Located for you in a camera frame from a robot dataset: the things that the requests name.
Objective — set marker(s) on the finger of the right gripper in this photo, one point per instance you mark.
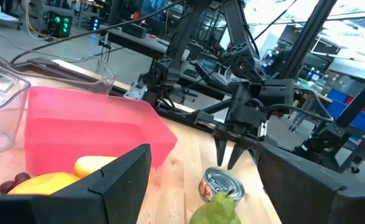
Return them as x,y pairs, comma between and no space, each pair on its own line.
220,151
236,154

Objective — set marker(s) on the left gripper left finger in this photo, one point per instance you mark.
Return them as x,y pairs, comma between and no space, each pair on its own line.
76,205

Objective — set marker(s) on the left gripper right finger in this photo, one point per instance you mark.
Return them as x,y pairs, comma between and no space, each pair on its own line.
310,199

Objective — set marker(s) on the blue labelled tin can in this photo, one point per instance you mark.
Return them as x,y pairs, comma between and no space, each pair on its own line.
223,182

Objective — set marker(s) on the orange fruit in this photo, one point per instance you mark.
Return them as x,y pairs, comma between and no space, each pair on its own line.
89,165

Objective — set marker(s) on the green pear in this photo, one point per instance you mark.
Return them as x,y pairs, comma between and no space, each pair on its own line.
216,211

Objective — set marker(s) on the yellow mango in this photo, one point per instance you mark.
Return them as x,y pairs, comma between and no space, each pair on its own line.
42,185

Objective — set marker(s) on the dark red grape bunch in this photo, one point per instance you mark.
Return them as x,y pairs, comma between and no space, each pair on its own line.
20,178

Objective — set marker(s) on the red plastic tray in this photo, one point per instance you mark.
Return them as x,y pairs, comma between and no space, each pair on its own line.
92,130

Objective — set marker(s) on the blue storage bins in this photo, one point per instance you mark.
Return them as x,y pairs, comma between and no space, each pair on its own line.
357,115

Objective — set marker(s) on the computer with green lights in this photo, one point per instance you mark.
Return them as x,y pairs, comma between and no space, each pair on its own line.
59,25

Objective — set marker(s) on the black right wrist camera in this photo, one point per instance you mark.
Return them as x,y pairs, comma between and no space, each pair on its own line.
276,91

